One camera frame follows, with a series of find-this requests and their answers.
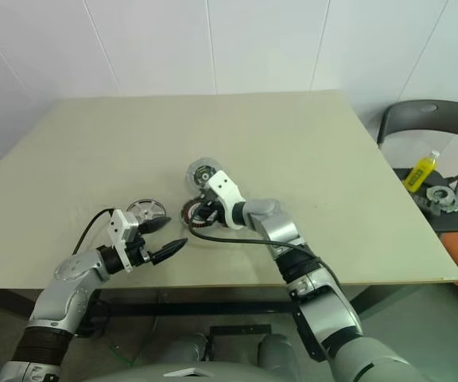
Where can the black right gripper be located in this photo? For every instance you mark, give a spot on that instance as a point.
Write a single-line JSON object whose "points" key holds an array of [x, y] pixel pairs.
{"points": [[217, 213]]}

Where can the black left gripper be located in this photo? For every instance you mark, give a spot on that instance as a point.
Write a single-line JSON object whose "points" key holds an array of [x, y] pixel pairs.
{"points": [[137, 252]]}

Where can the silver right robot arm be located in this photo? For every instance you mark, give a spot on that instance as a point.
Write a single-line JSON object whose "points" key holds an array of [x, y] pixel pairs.
{"points": [[284, 231]]}

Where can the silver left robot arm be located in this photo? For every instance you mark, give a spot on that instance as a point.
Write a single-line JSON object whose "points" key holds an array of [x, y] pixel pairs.
{"points": [[66, 274]]}

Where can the yellow drink bottle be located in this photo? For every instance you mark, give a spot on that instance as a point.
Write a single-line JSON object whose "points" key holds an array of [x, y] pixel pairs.
{"points": [[420, 173]]}

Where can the grey folding chair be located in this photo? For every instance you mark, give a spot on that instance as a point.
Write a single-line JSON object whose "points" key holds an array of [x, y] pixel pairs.
{"points": [[424, 113]]}

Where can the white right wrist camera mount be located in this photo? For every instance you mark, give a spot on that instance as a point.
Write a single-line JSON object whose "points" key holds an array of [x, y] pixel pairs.
{"points": [[223, 187]]}

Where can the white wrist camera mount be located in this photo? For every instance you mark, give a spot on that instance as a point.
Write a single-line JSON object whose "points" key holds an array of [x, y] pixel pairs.
{"points": [[119, 235], [223, 187]]}

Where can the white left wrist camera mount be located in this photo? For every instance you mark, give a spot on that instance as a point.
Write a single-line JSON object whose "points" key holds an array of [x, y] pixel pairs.
{"points": [[119, 235]]}

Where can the black table frame bar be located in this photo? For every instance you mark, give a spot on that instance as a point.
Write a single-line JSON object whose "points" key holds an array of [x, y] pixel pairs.
{"points": [[173, 308]]}

